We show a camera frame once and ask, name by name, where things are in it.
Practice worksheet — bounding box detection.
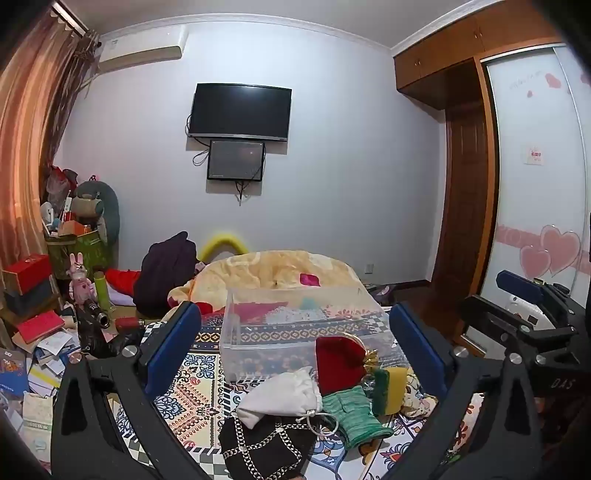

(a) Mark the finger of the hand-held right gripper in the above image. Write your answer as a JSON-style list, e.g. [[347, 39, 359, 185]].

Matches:
[[455, 295, 579, 358], [496, 271, 573, 306]]

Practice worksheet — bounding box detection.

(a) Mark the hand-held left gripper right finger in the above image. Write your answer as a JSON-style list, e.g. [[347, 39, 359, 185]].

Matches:
[[383, 302, 542, 480]]

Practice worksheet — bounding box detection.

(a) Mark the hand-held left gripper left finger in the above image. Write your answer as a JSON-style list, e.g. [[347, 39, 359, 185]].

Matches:
[[50, 300, 218, 480]]

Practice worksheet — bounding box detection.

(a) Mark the yellow green sponge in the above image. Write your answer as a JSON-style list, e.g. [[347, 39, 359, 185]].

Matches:
[[372, 367, 409, 416]]

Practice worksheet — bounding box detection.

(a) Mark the red velvet pouch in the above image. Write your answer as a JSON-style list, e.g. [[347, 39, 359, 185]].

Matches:
[[315, 336, 368, 397]]

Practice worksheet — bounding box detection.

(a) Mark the green knitted sock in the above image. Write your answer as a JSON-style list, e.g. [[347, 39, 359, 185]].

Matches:
[[322, 387, 394, 450]]

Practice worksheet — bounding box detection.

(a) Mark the clear plastic storage bin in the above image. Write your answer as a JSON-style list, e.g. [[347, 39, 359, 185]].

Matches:
[[219, 285, 409, 384]]

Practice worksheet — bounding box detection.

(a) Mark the white drawstring pouch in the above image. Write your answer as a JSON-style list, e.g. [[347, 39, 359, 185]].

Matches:
[[235, 367, 324, 430]]

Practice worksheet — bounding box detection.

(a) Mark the black bag with chain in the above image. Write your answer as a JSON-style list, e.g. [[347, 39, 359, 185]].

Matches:
[[218, 415, 319, 480]]

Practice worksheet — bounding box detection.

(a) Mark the floral cloth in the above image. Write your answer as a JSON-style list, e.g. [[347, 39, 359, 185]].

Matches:
[[399, 374, 439, 418]]

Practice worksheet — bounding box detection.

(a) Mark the black backpack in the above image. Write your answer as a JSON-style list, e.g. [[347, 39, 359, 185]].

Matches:
[[134, 232, 199, 319]]

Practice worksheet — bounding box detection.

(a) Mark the white heart-print sliding door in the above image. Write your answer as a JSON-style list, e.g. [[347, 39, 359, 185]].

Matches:
[[478, 44, 591, 319]]

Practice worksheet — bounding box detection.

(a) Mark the red cloth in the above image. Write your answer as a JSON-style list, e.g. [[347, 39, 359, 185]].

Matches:
[[105, 269, 141, 297]]

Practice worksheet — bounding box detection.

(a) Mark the black scope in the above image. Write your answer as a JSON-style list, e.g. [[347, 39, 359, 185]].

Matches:
[[74, 300, 112, 330]]

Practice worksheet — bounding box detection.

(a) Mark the magenta cloth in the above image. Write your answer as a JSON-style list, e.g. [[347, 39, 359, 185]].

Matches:
[[235, 302, 289, 325]]

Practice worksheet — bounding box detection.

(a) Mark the green cylinder tube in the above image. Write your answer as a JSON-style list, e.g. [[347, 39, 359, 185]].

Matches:
[[93, 271, 110, 313]]

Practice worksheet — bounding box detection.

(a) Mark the pink rabbit toy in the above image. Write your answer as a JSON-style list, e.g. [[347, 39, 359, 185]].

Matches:
[[68, 253, 98, 305]]

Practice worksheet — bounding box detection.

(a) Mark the yellow fleece blanket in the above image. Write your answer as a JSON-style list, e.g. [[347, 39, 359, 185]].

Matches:
[[167, 250, 384, 324]]

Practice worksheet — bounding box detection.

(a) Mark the brown wooden door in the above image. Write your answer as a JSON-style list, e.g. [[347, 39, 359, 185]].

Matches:
[[429, 60, 499, 288]]

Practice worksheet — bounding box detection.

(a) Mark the yellow foam tube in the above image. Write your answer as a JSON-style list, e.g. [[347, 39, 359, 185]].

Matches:
[[198, 233, 247, 265]]

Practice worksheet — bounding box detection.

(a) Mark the green cardboard box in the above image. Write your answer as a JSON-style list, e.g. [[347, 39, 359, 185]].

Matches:
[[46, 231, 116, 280]]

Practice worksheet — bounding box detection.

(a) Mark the pile of papers and books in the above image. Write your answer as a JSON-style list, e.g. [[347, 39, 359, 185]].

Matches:
[[0, 323, 86, 464]]

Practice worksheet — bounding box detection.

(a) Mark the red book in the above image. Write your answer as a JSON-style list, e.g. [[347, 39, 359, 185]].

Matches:
[[16, 310, 65, 344]]

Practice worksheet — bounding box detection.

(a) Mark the dark blue box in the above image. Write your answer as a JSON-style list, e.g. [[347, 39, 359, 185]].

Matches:
[[4, 277, 59, 318]]

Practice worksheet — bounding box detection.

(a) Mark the grey plush toy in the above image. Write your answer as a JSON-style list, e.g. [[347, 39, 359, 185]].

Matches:
[[74, 178, 121, 244]]

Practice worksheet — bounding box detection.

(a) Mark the red box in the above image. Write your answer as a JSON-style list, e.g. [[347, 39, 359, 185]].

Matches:
[[2, 254, 52, 296]]

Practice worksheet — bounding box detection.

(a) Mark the small black monitor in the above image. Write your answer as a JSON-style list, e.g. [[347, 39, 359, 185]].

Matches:
[[207, 139, 266, 182]]

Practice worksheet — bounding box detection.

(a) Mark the wooden overhead cabinet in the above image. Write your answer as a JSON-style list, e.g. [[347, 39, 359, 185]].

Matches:
[[392, 0, 573, 110]]

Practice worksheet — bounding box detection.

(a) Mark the orange brown curtain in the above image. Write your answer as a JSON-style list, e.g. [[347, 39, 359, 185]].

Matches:
[[0, 4, 100, 273]]

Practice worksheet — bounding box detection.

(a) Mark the white air conditioner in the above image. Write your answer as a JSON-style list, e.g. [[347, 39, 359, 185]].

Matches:
[[95, 25, 189, 64]]

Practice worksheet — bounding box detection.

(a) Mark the silver metal ring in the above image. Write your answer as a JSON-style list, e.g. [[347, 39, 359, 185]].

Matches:
[[302, 411, 341, 435]]

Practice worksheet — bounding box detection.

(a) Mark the black wall television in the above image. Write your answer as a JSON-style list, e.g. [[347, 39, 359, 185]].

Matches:
[[188, 83, 293, 142]]

